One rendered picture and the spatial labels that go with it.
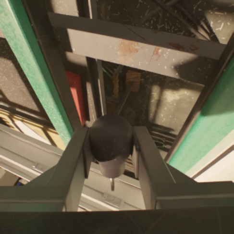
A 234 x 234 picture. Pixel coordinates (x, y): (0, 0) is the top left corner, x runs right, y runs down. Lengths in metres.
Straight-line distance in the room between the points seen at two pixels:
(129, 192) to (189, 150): 0.22
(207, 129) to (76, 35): 0.17
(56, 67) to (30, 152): 0.30
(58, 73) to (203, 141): 0.20
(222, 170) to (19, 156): 0.45
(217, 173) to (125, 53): 0.18
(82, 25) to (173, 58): 0.11
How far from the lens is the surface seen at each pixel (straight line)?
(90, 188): 0.43
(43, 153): 0.48
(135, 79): 1.27
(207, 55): 0.19
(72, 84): 0.62
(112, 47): 0.20
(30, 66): 0.23
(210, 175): 0.25
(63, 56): 0.62
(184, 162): 0.26
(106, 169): 0.17
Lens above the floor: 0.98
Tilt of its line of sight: 33 degrees down
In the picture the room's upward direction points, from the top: 154 degrees counter-clockwise
